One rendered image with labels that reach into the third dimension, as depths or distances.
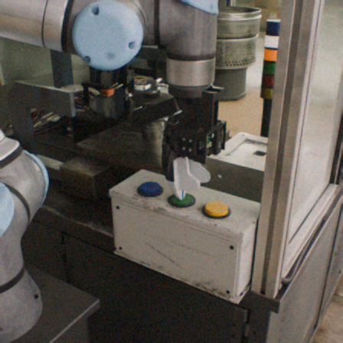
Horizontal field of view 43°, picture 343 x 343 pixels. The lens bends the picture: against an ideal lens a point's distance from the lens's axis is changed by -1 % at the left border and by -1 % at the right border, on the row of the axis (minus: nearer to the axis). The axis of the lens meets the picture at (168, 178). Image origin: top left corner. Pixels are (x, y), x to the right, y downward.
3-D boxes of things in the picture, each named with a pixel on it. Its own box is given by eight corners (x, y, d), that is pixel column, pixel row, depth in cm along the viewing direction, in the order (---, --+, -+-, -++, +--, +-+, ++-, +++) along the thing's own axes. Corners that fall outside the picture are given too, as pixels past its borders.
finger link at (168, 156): (168, 185, 73) (169, 136, 69) (161, 183, 74) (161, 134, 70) (183, 174, 77) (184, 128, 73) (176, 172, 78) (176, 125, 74)
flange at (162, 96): (135, 94, 122) (135, 85, 121) (174, 95, 121) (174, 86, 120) (128, 106, 112) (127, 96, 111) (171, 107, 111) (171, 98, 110)
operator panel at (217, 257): (260, 272, 85) (269, 205, 78) (236, 305, 76) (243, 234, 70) (143, 228, 98) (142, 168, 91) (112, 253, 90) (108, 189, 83)
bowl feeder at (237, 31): (265, 93, 196) (272, 8, 180) (236, 110, 173) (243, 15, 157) (204, 83, 211) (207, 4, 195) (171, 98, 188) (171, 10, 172)
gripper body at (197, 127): (204, 168, 69) (207, 94, 63) (158, 157, 73) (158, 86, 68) (225, 152, 75) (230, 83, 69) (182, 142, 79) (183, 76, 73)
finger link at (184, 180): (195, 213, 74) (197, 164, 70) (165, 204, 77) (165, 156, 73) (204, 206, 77) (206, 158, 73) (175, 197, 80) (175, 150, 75)
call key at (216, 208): (231, 214, 77) (232, 204, 76) (220, 224, 74) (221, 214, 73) (210, 207, 79) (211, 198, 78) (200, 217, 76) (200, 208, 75)
